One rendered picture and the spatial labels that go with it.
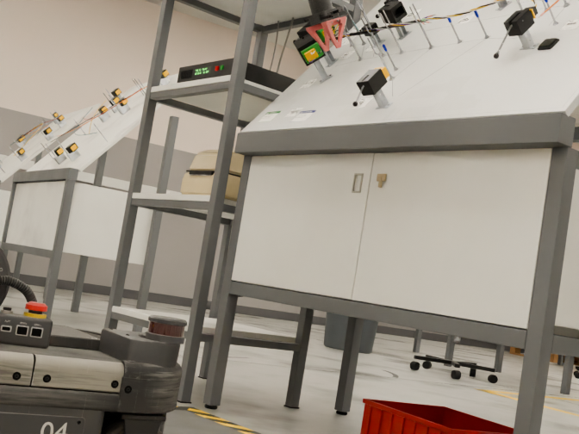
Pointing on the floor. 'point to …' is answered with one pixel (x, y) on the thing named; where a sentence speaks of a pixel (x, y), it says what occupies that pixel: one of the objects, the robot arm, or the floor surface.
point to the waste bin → (336, 331)
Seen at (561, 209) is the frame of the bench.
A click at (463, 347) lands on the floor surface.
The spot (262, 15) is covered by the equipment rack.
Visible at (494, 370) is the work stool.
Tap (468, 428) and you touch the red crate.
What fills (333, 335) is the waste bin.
